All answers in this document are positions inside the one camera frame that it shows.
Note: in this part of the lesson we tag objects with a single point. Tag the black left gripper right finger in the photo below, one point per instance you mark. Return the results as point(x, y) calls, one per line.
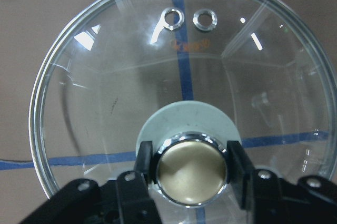
point(267, 198)

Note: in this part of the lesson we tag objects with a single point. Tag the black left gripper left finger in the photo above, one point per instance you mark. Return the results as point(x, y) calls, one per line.
point(122, 200)

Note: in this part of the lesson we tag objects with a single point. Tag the glass pot lid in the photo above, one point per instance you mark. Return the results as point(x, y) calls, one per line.
point(119, 61)

